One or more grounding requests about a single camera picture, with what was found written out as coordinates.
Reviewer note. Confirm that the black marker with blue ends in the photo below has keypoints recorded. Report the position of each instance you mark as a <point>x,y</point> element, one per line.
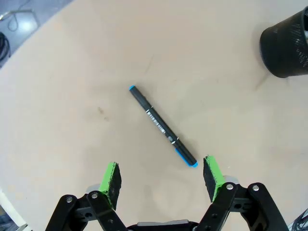
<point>161,125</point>

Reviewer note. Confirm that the black mesh pen holder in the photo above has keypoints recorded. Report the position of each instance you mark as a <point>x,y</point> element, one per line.
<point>284,50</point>

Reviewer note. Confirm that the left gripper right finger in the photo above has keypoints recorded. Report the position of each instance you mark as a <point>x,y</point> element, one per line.
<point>216,183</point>

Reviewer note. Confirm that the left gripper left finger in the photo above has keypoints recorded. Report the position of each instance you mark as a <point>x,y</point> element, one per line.
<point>106,192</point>

